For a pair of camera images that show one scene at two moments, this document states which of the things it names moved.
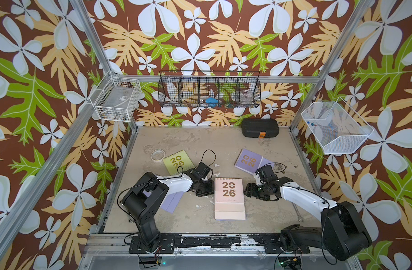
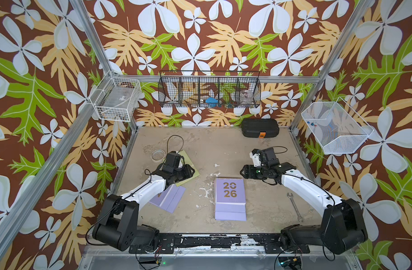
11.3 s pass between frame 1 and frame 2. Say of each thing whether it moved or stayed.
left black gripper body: moved
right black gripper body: moved
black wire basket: stayed
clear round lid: stayed
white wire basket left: stayed
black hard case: stayed
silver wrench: stayed
